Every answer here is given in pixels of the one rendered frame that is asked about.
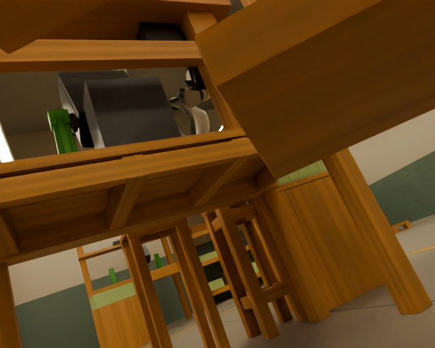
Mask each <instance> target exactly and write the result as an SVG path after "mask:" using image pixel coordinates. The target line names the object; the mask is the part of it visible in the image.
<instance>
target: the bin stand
mask: <svg viewBox="0 0 435 348"><path fill-rule="evenodd" d="M187 222H188V221H187V219H186V218H182V219H179V220H175V221H172V222H167V223H164V224H160V225H157V226H152V227H150V228H147V229H142V230H139V231H135V232H132V233H127V234H124V235H122V237H121V239H120V240H119V241H120V244H121V247H122V250H124V255H125V257H126V261H127V265H128V269H129V271H130V276H131V279H132V281H133V286H134V289H135V293H136V296H137V300H138V303H139V307H140V310H141V313H142V317H143V320H144V324H145V328H146V332H147V334H148V339H149V342H150V344H151V348H173V346H172V343H171V339H170V336H169V334H168V329H167V327H166V323H165V320H164V316H163V313H162V310H161V307H160V303H159V300H158V297H157V294H156V290H155V287H154V284H153V280H152V277H151V273H150V271H149V267H148V264H147V261H146V257H145V255H144V250H143V248H142V244H144V243H147V242H151V241H154V240H158V239H161V238H165V237H168V238H169V241H170V243H171V247H172V250H173V253H174V256H175V259H176V262H177V265H178V269H179V271H180V275H181V277H182V281H183V283H184V287H185V289H186V293H187V296H188V299H189V302H190V304H191V308H192V310H193V314H194V316H195V320H196V323H197V326H198V329H199V331H200V335H201V337H202V341H203V343H204V347H205V348H217V347H218V348H231V346H230V344H229V340H228V338H227V335H226V332H225V330H224V326H223V324H222V321H221V318H220V315H219V312H218V309H217V307H216V304H215V301H214V299H213V295H212V293H211V289H210V287H209V284H208V281H207V279H206V276H205V273H204V270H203V267H202V264H201V262H200V258H199V255H198V253H197V250H196V248H195V244H194V242H193V238H192V236H191V232H190V231H189V227H188V224H187ZM176 226H177V230H178V232H179V235H180V238H181V241H182V244H183V247H184V250H185V252H186V256H187V258H188V262H189V264H190V267H191V271H192V273H193V276H194V278H195V282H196V285H197V288H198V291H199V293H200V297H201V299H202V302H203V305H204V308H205V311H206V314H207V317H208V319H209V323H210V326H211V328H212V331H213V335H214V337H215V341H216V343H217V347H216V345H215V342H214V339H213V336H212V333H211V330H210V327H209V324H208V321H207V319H206V316H205V313H204V310H203V307H202V303H201V301H200V297H199V295H198V292H197V289H196V286H195V283H194V281H193V277H192V275H191V271H190V269H189V265H188V262H187V260H186V257H185V255H184V251H183V248H182V245H181V242H180V239H179V236H178V234H177V231H176V228H175V227H176Z"/></svg>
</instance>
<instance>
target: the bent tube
mask: <svg viewBox="0 0 435 348"><path fill-rule="evenodd" d="M173 98H174V97H173ZM170 100H172V98H170V99H168V102H169V105H170V107H171V110H172V107H175V108H180V109H182V110H183V111H184V112H185V114H186V116H187V118H188V122H189V127H190V133H191V135H197V133H196V127H195V119H194V116H193V114H192V112H191V110H190V109H189V107H188V106H187V105H186V104H184V103H182V102H178V101H175V102H170Z"/></svg>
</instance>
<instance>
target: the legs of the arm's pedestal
mask: <svg viewBox="0 0 435 348"><path fill-rule="evenodd" d="M247 201H248V203H249V204H247V205H246V204H245V203H243V204H239V205H237V206H236V207H235V208H234V209H231V210H230V208H229V206H226V207H222V208H219V209H215V212H213V213H209V214H206V215H205V216H204V221H205V223H206V226H207V229H208V230H209V234H210V236H211V239H212V241H213V245H214V247H215V250H216V253H217V256H218V258H219V260H220V264H221V266H222V269H223V272H224V274H225V277H226V280H227V282H228V284H229V288H230V290H231V293H232V296H233V299H234V301H235V304H236V307H237V309H238V312H239V315H240V317H241V320H242V323H243V325H244V328H245V331H246V334H247V336H248V338H255V337H256V336H259V335H260V334H262V335H263V336H264V339H269V340H270V339H272V338H274V337H276V336H278V335H280V333H279V331H278V328H277V326H276V323H275V320H274V319H273V316H272V313H271V310H270V308H269V306H268V303H270V302H271V303H272V305H273V308H274V310H275V313H276V315H277V317H278V320H279V322H286V321H288V320H290V319H292V318H293V317H292V315H291V312H290V310H289V307H288V305H287V302H286V300H285V298H284V296H285V295H287V296H288V298H289V301H290V303H291V306H292V308H293V311H294V313H295V315H296V318H297V319H298V322H304V321H306V320H308V317H307V315H306V313H305V310H304V308H303V306H302V303H301V301H300V299H299V297H298V294H297V292H296V289H295V287H294V285H293V283H292V280H291V278H290V275H289V273H288V271H287V268H286V266H285V264H284V261H283V259H282V256H281V255H280V252H279V250H278V247H277V245H276V242H275V240H274V239H273V236H272V234H271V231H270V229H269V226H268V224H267V221H266V220H265V217H264V215H263V212H262V210H261V208H260V205H259V203H258V201H257V198H255V199H252V200H247ZM215 213H216V214H217V215H216V214H215ZM253 218H255V220H256V222H257V224H258V227H259V229H260V232H261V234H262V237H263V239H264V241H265V244H266V246H267V248H268V250H269V253H270V255H271V258H272V260H273V263H274V265H275V267H276V270H277V272H278V275H279V276H280V279H281V282H278V281H277V279H276V276H275V273H274V272H273V269H272V267H271V264H270V262H269V259H268V257H267V254H266V252H265V250H264V247H263V245H262V243H261V240H260V237H259V235H258V232H257V231H256V228H255V226H254V223H253V220H252V219H253ZM239 225H240V226H241V228H242V231H243V233H244V236H245V238H246V240H247V243H248V245H249V248H250V250H251V253H252V255H253V258H254V260H255V263H256V265H257V268H258V271H259V272H260V275H261V278H262V281H263V283H264V285H265V287H263V288H261V286H260V283H259V281H258V278H257V275H256V274H255V271H254V268H253V265H252V264H251V261H250V258H249V255H248V253H247V250H246V248H245V246H244V243H243V241H242V238H241V236H240V233H239V231H238V228H237V226H239ZM222 231H223V232H224V233H223V232H222ZM224 235H225V236H224ZM225 238H226V239H225ZM226 241H227V242H226ZM227 243H228V244H227ZM229 249H230V250H231V251H230V250H229ZM231 253H232V255H231ZM232 256H233V257H232ZM233 259H234V260H233ZM234 261H235V262H234ZM235 264H236V265H235ZM236 267H237V268H238V269H237V268H236ZM238 271H239V273H238ZM240 277H241V278H240ZM241 279H242V280H241ZM242 282H243V284H242ZM243 285H244V286H243ZM244 288H245V289H244ZM245 290H246V291H245ZM254 313H255V314H254ZM255 317H256V318H257V319H256V318H255ZM257 321H258V322H257ZM258 324H259V325H258ZM259 326H260V327H259ZM260 330H261V331H262V333H261V331H260Z"/></svg>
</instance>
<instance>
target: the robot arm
mask: <svg viewBox="0 0 435 348"><path fill-rule="evenodd" d="M186 80H191V77H190V75H189V71H187V72H186ZM208 99H210V95H209V93H208V90H207V89H205V90H200V91H197V90H190V89H189V88H179V92H178V94H177V96H176V97H174V98H172V100H170V102H176V101H178V100H179V101H180V102H182V103H184V104H186V105H187V106H188V107H189V109H190V110H191V112H192V114H193V116H194V119H195V127H196V133H197V134H202V133H208V132H209V129H210V124H209V118H208V115H207V114H206V112H205V111H204V110H202V109H200V108H198V107H197V105H198V104H199V103H200V102H203V101H205V100H208Z"/></svg>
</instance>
